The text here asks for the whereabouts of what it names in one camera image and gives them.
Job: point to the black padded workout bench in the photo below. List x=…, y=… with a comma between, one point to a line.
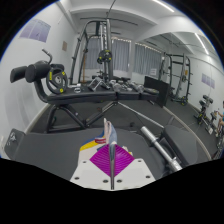
x=50, y=150

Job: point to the black yellow roller bench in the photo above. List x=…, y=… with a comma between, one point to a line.
x=203, y=106

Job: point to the short ceiling light strip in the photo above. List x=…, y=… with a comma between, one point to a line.
x=201, y=43

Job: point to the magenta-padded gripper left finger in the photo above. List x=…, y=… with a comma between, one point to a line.
x=100, y=160

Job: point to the black yellow weight plate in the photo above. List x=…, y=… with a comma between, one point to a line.
x=65, y=80
x=104, y=57

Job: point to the small brown wall plaque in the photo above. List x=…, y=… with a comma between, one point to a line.
x=64, y=46

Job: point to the black upright panel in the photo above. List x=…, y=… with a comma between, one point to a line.
x=156, y=90

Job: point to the black power rack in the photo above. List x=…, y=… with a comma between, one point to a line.
x=183, y=76

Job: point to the metal key bunch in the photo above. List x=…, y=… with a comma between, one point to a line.
x=12, y=137

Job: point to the grey window curtain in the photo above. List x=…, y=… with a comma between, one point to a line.
x=121, y=55
x=146, y=60

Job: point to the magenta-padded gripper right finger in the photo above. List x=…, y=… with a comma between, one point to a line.
x=125, y=160

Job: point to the group of grey dumbbells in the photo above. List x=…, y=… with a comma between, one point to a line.
x=133, y=87

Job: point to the long ceiling light strip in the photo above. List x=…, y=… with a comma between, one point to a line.
x=163, y=5

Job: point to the large purple wall poster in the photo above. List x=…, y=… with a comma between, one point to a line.
x=35, y=30

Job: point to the grey exercise bike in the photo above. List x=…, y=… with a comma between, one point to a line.
x=220, y=146

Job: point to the silver barbell bar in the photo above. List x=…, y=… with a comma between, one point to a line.
x=156, y=143

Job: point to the small purple wall poster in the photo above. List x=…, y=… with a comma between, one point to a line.
x=208, y=80

